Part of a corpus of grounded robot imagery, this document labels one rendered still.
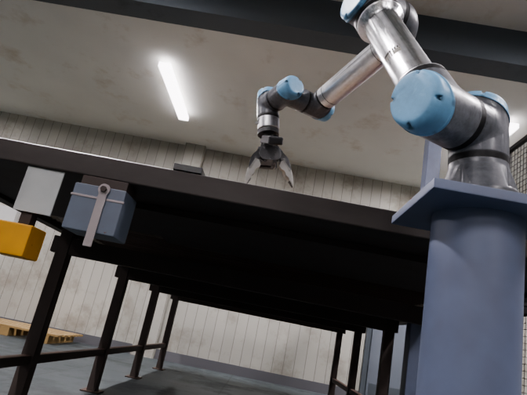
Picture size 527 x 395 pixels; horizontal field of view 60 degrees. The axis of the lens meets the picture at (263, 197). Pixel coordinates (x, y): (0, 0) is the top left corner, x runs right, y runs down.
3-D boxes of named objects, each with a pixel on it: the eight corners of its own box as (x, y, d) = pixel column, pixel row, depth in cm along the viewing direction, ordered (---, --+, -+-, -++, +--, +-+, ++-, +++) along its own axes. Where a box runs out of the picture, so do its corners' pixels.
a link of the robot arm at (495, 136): (523, 162, 92) (521, 103, 96) (482, 141, 86) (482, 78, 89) (469, 175, 102) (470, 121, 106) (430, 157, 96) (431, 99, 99)
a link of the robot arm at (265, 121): (281, 115, 150) (257, 113, 149) (281, 128, 149) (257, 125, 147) (276, 126, 157) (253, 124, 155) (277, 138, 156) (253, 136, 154)
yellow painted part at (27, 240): (21, 257, 109) (52, 167, 116) (-14, 250, 110) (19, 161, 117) (37, 262, 117) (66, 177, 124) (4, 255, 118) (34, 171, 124)
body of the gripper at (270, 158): (276, 172, 153) (276, 139, 157) (282, 161, 145) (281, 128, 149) (254, 170, 151) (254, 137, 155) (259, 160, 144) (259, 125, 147)
